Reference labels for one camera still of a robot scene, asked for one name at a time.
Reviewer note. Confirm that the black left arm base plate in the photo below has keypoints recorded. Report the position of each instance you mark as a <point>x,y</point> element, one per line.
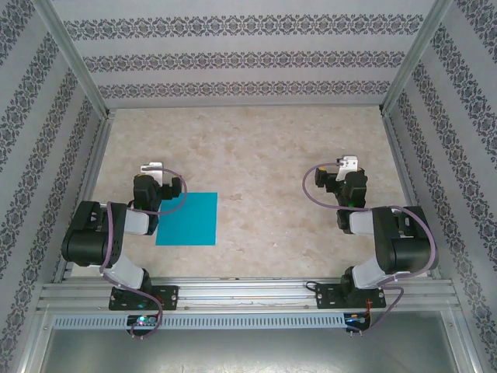
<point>171,297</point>

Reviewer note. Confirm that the aluminium mounting rail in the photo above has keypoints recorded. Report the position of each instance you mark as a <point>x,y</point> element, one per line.
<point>240,295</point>

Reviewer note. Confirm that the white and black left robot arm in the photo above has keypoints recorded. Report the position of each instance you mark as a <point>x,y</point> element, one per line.
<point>89,241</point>

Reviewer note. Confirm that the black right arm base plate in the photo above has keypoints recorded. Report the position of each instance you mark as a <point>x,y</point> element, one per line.
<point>330,297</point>

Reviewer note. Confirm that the blue paper sheet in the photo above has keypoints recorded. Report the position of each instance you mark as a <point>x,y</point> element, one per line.
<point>194,221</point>

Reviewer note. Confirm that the grey metal sheet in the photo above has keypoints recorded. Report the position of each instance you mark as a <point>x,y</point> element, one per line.
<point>248,349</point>

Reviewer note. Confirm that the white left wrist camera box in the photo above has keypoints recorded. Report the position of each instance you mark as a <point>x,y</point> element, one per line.
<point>152,168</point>

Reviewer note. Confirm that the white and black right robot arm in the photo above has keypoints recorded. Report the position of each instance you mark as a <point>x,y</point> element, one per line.
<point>407,248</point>

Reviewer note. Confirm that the aluminium frame post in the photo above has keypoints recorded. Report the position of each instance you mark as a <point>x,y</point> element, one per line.
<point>413,58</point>
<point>75,58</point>

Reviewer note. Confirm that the aluminium side rail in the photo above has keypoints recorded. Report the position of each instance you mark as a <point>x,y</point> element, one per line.
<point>398,155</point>
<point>94,163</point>

